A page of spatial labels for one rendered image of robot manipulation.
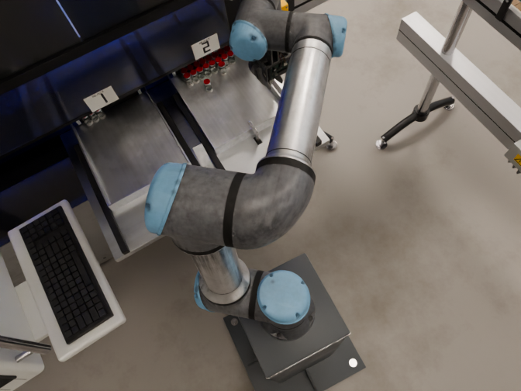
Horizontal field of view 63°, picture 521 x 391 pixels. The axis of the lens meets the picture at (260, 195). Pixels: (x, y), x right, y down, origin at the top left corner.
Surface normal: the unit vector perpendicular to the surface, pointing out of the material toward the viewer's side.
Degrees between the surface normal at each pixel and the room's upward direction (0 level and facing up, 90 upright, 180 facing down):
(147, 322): 0
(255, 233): 57
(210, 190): 1
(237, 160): 0
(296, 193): 46
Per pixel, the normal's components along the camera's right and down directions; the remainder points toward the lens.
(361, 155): -0.08, -0.41
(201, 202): -0.15, -0.11
